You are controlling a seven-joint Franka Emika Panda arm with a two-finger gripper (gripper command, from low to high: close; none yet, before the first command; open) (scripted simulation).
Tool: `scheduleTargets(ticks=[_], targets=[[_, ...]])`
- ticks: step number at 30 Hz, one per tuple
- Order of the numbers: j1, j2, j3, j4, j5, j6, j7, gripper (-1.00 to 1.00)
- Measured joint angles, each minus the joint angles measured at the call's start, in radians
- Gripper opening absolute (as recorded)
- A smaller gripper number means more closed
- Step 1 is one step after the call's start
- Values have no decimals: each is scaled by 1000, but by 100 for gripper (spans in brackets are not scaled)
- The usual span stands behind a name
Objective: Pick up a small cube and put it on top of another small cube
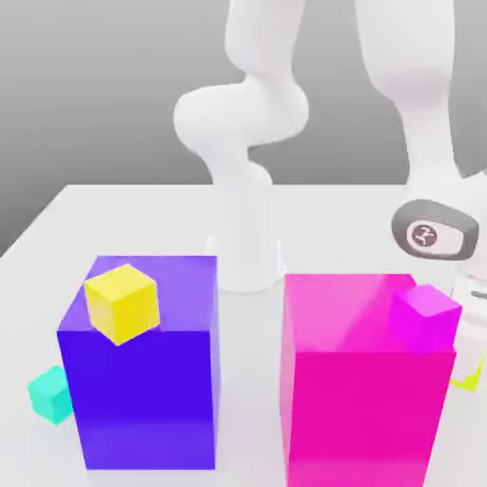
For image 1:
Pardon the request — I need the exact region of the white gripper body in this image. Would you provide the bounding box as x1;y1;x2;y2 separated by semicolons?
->
451;274;487;329

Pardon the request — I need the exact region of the small lime cube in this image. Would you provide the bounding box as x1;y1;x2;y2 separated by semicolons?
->
448;347;487;393

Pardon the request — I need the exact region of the small magenta cube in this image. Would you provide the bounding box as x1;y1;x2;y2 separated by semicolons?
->
388;283;463;356

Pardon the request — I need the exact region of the small yellow cube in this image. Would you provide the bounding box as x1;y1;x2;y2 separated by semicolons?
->
83;263;161;347

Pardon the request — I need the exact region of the small teal cube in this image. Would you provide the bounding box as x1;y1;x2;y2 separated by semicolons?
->
27;364;74;426

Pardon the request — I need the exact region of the large magenta box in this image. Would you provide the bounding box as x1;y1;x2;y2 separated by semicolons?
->
280;272;458;487

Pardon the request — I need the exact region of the large purple box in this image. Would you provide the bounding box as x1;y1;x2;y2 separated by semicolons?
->
56;255;222;472

